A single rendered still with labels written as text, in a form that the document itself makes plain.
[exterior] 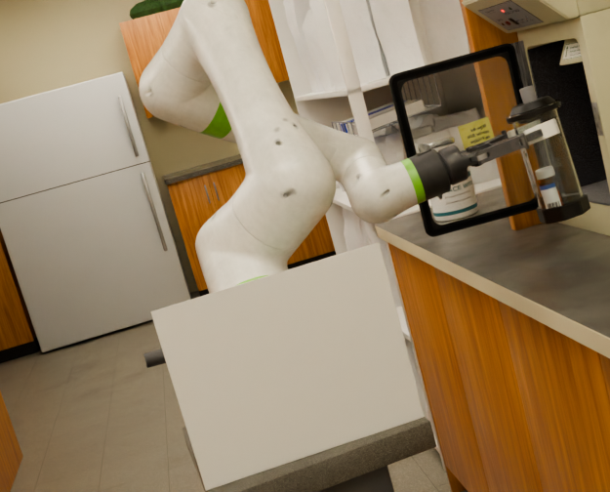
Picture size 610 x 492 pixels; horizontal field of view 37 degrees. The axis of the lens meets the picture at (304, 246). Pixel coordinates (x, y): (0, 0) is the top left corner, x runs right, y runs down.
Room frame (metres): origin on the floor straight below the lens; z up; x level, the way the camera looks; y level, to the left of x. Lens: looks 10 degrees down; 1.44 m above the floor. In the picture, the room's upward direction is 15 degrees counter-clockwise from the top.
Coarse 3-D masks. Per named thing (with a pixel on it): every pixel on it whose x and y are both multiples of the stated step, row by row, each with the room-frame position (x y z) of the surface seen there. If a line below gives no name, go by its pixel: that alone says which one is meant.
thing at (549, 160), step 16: (528, 112) 1.74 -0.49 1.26; (544, 112) 1.73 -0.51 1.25; (528, 128) 1.75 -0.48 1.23; (560, 128) 1.75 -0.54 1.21; (544, 144) 1.74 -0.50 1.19; (560, 144) 1.74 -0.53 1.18; (528, 160) 1.77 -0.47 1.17; (544, 160) 1.74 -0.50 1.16; (560, 160) 1.74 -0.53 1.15; (528, 176) 1.79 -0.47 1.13; (544, 176) 1.75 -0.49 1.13; (560, 176) 1.74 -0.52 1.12; (576, 176) 1.75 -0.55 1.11; (544, 192) 1.75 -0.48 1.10; (560, 192) 1.74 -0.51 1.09; (576, 192) 1.74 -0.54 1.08; (544, 208) 1.76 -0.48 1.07
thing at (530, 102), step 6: (522, 90) 1.78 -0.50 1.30; (528, 90) 1.78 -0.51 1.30; (534, 90) 1.78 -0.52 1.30; (522, 96) 1.79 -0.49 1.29; (528, 96) 1.78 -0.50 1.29; (534, 96) 1.78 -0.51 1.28; (546, 96) 1.79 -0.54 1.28; (528, 102) 1.77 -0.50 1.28; (534, 102) 1.75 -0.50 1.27; (540, 102) 1.75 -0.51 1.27; (546, 102) 1.75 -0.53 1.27; (516, 108) 1.77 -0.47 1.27; (522, 108) 1.76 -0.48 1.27; (528, 108) 1.75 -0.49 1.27; (534, 108) 1.75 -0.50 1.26; (510, 114) 1.79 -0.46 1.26; (516, 114) 1.77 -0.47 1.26
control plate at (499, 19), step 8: (488, 8) 2.03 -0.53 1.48; (496, 8) 2.00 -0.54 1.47; (504, 8) 1.97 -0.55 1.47; (512, 8) 1.94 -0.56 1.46; (520, 8) 1.91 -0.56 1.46; (488, 16) 2.08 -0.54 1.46; (496, 16) 2.05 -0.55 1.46; (504, 16) 2.02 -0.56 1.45; (512, 16) 1.99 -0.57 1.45; (520, 16) 1.96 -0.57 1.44; (528, 16) 1.93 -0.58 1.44; (512, 24) 2.04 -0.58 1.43; (520, 24) 2.01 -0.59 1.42; (528, 24) 1.98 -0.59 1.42
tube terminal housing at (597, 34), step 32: (576, 0) 1.82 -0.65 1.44; (608, 0) 1.83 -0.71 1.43; (544, 32) 2.00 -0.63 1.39; (576, 32) 1.85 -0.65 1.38; (608, 32) 1.83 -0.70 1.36; (608, 64) 1.83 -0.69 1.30; (608, 96) 1.82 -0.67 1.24; (608, 128) 1.82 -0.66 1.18; (608, 160) 1.83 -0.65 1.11; (576, 224) 2.04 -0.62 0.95; (608, 224) 1.88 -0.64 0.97
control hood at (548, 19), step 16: (464, 0) 2.11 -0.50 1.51; (480, 0) 2.02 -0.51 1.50; (496, 0) 1.96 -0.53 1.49; (512, 0) 1.90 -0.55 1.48; (528, 0) 1.85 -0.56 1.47; (544, 0) 1.81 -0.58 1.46; (560, 0) 1.82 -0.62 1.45; (480, 16) 2.12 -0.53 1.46; (544, 16) 1.88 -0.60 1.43; (560, 16) 1.83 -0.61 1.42; (576, 16) 1.82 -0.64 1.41
